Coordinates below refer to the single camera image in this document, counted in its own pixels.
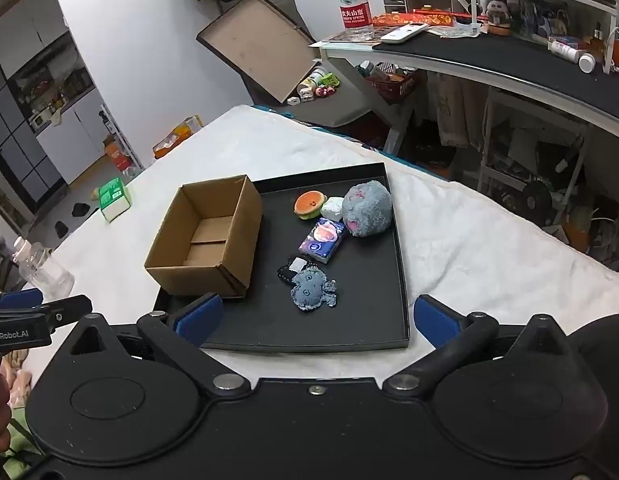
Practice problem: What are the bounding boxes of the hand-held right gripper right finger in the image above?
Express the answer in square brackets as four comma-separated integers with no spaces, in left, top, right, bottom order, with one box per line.
[383,294,570,401]

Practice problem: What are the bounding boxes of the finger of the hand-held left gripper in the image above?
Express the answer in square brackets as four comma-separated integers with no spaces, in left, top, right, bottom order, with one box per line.
[0,287,44,311]
[0,296,93,337]

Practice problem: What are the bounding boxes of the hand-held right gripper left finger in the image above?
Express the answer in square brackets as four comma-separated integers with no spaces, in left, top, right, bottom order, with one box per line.
[64,294,251,395]

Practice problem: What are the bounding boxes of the black tray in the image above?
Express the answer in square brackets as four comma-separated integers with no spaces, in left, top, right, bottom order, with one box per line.
[153,161,411,352]

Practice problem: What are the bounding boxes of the brown cardboard box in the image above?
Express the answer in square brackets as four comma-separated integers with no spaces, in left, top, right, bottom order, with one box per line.
[144,175,264,300]

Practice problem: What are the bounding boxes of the denim turtle plush toy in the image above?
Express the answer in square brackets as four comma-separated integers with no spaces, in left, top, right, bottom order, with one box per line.
[288,267,340,312]

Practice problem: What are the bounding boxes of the grey fluffy plush toy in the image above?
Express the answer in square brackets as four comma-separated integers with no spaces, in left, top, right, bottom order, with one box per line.
[342,179,393,238]

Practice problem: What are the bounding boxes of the small peach drink carton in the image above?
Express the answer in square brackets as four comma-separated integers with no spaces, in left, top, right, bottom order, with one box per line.
[298,218,346,265]

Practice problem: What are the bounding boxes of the white soft lump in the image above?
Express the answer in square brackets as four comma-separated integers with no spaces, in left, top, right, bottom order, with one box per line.
[321,196,346,221]

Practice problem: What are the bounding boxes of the black pouch with white label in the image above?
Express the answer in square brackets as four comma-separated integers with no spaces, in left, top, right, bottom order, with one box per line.
[276,255,313,286]

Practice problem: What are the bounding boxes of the green tissue pack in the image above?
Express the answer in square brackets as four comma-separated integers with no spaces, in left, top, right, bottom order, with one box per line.
[98,178,133,223]

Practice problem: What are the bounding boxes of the black round disc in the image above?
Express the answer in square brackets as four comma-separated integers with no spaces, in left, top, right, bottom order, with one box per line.
[522,180,553,229]

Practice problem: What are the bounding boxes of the burger plush toy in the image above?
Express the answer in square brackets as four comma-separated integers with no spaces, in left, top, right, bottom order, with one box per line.
[294,191,330,221]

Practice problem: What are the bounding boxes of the orange bag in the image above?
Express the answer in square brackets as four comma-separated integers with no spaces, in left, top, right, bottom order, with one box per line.
[103,135,135,176]

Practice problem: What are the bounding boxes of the white cabinet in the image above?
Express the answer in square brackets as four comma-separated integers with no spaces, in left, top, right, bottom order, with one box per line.
[0,0,111,188]

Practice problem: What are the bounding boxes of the white shelf rack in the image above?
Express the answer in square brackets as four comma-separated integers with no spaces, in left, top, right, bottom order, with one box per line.
[98,105,143,171]

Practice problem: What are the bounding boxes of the beige hanging cloth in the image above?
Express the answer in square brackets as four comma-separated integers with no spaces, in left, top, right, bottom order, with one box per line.
[434,72,491,149]

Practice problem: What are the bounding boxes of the red basket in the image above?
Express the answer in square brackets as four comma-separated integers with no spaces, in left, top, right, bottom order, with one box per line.
[367,62,421,106]

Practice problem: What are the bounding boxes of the white desk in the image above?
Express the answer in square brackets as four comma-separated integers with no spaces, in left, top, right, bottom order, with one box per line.
[319,22,619,156]

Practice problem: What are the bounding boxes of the brown shallow wooden box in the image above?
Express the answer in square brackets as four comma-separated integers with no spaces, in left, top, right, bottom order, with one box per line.
[196,0,317,106]

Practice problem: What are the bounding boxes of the white remote control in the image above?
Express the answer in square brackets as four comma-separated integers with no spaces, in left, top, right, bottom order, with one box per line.
[380,22,430,44]

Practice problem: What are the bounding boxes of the red printed papers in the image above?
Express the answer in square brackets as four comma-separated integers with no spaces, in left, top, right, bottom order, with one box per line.
[372,7,457,29]

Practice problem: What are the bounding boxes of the snowman figurine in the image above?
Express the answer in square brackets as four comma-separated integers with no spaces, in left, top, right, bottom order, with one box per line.
[486,0,513,36]

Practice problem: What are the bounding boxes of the red label water bottle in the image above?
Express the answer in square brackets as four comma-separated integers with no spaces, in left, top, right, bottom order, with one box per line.
[332,0,375,42]

